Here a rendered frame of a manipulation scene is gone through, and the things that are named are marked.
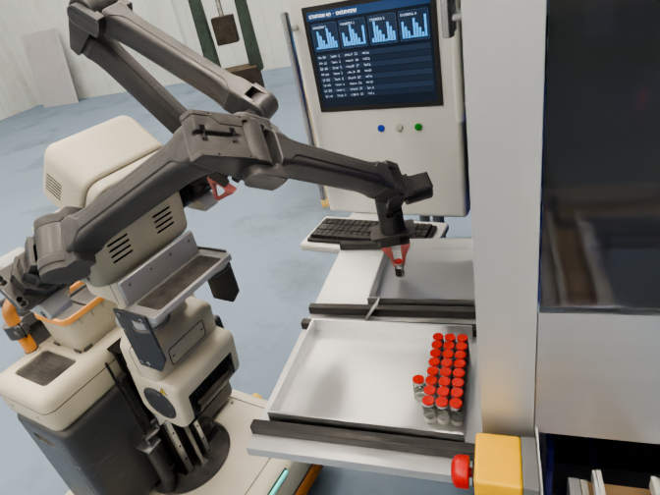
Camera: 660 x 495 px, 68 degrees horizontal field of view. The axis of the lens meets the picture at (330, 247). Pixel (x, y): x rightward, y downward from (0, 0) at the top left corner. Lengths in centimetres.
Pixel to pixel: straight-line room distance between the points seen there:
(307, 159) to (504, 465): 51
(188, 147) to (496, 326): 45
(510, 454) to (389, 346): 43
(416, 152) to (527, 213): 108
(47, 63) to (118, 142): 1191
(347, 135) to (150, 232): 76
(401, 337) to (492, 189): 60
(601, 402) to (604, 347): 9
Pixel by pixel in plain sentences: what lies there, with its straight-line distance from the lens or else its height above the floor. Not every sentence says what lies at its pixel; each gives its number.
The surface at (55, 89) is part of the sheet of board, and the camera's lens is 1294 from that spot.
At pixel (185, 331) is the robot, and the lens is 126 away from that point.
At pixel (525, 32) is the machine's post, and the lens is 46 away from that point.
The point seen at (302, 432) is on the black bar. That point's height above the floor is 90.
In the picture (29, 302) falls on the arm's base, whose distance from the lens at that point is 104.
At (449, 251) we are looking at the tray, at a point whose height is 88.
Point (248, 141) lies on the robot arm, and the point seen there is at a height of 138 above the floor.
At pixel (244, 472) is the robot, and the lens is 169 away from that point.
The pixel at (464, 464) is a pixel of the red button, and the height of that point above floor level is 101.
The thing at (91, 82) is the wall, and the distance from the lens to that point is 1274.
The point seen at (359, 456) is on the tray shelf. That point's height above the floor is 88.
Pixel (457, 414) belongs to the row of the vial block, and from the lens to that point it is 87.
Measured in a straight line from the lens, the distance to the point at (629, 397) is 68.
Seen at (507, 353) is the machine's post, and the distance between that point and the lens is 62.
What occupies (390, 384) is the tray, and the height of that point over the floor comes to 88.
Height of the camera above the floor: 157
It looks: 30 degrees down
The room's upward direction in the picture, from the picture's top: 12 degrees counter-clockwise
